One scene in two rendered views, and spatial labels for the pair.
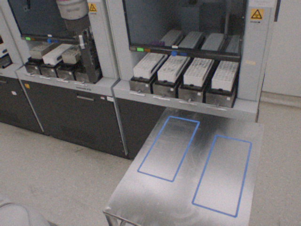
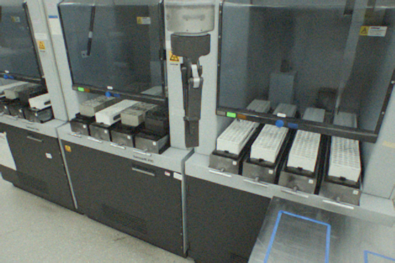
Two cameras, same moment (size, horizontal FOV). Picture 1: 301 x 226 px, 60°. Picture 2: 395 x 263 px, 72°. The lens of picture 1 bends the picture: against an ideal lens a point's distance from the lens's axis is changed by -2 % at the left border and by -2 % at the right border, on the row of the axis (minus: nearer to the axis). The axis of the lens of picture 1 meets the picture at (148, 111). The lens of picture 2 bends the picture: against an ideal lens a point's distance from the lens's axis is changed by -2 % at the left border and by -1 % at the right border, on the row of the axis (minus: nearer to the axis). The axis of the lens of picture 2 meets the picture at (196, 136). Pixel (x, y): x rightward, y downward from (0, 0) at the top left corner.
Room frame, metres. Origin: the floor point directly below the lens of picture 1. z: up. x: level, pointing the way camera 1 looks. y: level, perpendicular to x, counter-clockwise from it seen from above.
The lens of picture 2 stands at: (0.30, 0.20, 1.41)
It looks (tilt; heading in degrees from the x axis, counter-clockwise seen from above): 26 degrees down; 357
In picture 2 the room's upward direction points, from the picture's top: straight up
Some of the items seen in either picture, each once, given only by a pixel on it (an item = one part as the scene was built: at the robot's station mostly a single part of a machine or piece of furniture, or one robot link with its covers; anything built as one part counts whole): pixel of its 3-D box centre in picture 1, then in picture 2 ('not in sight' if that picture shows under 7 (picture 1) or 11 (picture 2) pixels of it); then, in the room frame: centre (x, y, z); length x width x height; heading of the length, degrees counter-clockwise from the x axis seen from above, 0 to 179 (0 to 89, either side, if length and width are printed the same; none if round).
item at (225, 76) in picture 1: (226, 72); (344, 155); (1.24, -0.45, 0.83); 0.30 x 0.10 x 0.06; 151
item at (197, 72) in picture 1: (200, 68); (305, 148); (1.32, -0.32, 0.83); 0.30 x 0.10 x 0.06; 151
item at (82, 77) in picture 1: (109, 54); (178, 120); (1.78, 0.23, 0.78); 0.73 x 0.14 x 0.09; 151
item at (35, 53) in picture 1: (36, 54); (87, 110); (1.79, 0.75, 0.85); 0.12 x 0.02 x 0.06; 62
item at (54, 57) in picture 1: (62, 52); (120, 111); (1.81, 0.57, 0.83); 0.30 x 0.10 x 0.06; 151
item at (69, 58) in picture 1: (69, 58); (130, 119); (1.65, 0.48, 0.85); 0.12 x 0.02 x 0.06; 62
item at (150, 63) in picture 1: (151, 62); (237, 134); (1.47, -0.05, 0.83); 0.30 x 0.10 x 0.06; 151
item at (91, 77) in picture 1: (91, 72); (192, 132); (0.84, 0.19, 1.15); 0.03 x 0.01 x 0.07; 98
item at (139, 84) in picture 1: (160, 60); (245, 133); (1.58, -0.12, 0.78); 0.73 x 0.14 x 0.09; 151
